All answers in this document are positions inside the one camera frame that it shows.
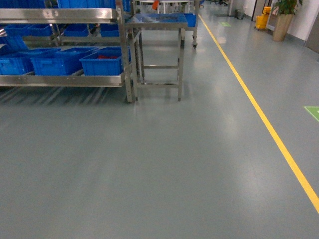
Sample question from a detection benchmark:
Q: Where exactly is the stainless steel shelf rack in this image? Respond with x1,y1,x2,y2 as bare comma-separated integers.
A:
0,0,138,103

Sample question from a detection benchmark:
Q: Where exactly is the blue bin with red parts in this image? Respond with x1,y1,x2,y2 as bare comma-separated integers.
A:
80,47,124,76

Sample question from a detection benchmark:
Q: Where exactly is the small stainless steel table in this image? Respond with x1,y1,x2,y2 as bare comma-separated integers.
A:
125,13,188,100

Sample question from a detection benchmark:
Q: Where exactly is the blue plastic bin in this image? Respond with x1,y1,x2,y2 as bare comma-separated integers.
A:
0,47,62,76
30,47,98,76

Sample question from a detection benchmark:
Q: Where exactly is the yellow mop bucket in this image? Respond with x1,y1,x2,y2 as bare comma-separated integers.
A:
254,6,271,30

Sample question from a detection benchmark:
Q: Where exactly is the tan plant pot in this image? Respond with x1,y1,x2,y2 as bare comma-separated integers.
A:
272,14,294,42

